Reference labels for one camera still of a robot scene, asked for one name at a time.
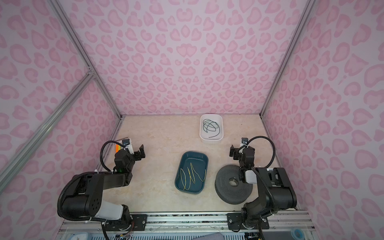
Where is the dark teal plastic tray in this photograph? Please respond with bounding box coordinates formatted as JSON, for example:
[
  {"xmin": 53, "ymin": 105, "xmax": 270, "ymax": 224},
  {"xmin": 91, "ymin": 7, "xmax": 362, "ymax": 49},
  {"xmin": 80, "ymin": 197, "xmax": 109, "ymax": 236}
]
[{"xmin": 175, "ymin": 151, "xmax": 209, "ymax": 195}]

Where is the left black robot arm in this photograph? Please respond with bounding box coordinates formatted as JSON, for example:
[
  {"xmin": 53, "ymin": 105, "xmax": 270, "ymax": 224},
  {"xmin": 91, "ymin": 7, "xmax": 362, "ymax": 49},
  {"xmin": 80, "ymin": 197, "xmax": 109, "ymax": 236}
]
[{"xmin": 57, "ymin": 139, "xmax": 146, "ymax": 232}]

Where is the dark green cable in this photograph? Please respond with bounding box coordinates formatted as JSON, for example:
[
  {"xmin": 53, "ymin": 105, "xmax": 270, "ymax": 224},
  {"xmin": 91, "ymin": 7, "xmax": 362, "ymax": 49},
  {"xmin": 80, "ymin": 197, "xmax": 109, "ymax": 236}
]
[{"xmin": 202, "ymin": 118, "xmax": 221, "ymax": 139}]

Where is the right aluminium frame strut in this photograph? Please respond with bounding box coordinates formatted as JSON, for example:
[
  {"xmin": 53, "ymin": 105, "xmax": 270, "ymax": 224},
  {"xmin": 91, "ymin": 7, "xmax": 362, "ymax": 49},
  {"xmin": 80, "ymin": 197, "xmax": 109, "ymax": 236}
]
[{"xmin": 260, "ymin": 0, "xmax": 318, "ymax": 119}]

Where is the white plastic tray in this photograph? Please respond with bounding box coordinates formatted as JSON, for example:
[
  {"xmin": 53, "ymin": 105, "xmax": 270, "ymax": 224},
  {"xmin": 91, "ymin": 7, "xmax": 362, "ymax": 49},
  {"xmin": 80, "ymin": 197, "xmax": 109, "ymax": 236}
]
[{"xmin": 199, "ymin": 114, "xmax": 224, "ymax": 144}]

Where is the left aluminium frame strut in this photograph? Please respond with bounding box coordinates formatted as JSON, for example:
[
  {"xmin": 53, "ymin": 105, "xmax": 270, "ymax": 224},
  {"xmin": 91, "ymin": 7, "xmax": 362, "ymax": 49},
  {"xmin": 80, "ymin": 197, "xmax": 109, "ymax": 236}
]
[{"xmin": 48, "ymin": 0, "xmax": 123, "ymax": 120}]

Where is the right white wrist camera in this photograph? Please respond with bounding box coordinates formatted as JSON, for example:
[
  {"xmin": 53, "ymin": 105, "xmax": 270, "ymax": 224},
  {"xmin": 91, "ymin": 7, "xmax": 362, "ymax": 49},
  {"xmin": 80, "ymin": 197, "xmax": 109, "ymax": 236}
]
[{"xmin": 240, "ymin": 138, "xmax": 249, "ymax": 148}]

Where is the black perforated cable spool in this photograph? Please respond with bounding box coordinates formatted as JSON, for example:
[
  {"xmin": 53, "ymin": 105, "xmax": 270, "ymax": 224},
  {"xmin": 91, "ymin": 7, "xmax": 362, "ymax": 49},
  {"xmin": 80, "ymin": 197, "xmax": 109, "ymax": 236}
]
[{"xmin": 215, "ymin": 165, "xmax": 253, "ymax": 205}]

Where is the diagonal aluminium frame strut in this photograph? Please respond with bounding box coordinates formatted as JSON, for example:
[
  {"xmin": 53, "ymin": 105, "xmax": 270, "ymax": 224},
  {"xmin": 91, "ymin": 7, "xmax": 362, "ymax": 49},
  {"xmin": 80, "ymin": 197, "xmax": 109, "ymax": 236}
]
[{"xmin": 1, "ymin": 71, "xmax": 95, "ymax": 192}]

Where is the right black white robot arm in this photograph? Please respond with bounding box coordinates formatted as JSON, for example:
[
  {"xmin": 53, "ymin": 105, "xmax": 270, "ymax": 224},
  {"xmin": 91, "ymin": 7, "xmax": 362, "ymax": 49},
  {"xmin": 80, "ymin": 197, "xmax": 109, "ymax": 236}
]
[{"xmin": 230, "ymin": 136, "xmax": 297, "ymax": 229}]

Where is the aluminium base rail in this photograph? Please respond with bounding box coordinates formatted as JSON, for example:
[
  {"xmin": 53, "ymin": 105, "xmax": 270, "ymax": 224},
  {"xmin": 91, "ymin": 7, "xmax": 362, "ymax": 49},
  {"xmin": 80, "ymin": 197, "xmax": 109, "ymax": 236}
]
[{"xmin": 55, "ymin": 210, "xmax": 319, "ymax": 240}]

